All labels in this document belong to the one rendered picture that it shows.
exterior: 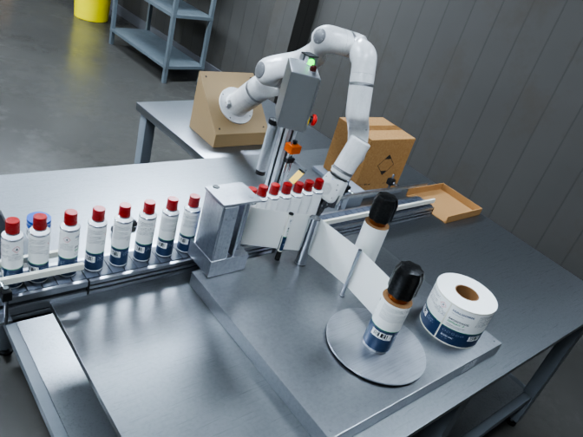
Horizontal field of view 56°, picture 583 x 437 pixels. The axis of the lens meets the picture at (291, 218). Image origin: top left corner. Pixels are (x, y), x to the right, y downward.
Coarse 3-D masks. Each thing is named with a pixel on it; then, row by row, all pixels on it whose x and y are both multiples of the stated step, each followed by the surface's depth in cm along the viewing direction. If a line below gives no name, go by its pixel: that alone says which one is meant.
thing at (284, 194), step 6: (282, 186) 191; (288, 186) 190; (282, 192) 192; (288, 192) 191; (282, 198) 191; (288, 198) 191; (282, 204) 192; (288, 204) 193; (276, 210) 194; (282, 210) 193
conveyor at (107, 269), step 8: (400, 200) 254; (408, 200) 256; (416, 200) 258; (360, 208) 236; (368, 208) 238; (408, 208) 249; (416, 208) 251; (320, 216) 220; (328, 216) 222; (336, 216) 224; (336, 224) 218; (344, 224) 220; (152, 248) 173; (104, 256) 164; (128, 256) 167; (152, 256) 170; (176, 256) 173; (184, 256) 174; (104, 264) 160; (128, 264) 163; (136, 264) 164; (144, 264) 165; (152, 264) 166; (88, 272) 156; (96, 272) 157; (104, 272) 157; (112, 272) 159
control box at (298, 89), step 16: (288, 64) 179; (304, 64) 180; (288, 80) 171; (304, 80) 171; (320, 80) 172; (288, 96) 173; (304, 96) 174; (288, 112) 176; (304, 112) 176; (288, 128) 179; (304, 128) 179
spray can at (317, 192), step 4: (316, 180) 200; (320, 180) 200; (316, 184) 200; (320, 184) 200; (312, 188) 202; (316, 188) 201; (320, 188) 201; (316, 192) 201; (320, 192) 201; (312, 196) 202; (316, 196) 202; (320, 196) 202; (312, 200) 203; (316, 200) 203; (312, 204) 203; (316, 204) 203; (312, 208) 204; (316, 208) 205; (308, 212) 205; (312, 212) 205; (316, 212) 207
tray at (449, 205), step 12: (408, 192) 272; (420, 192) 279; (432, 192) 283; (444, 192) 288; (456, 192) 284; (432, 204) 271; (444, 204) 275; (456, 204) 279; (468, 204) 279; (444, 216) 263; (456, 216) 260; (468, 216) 269
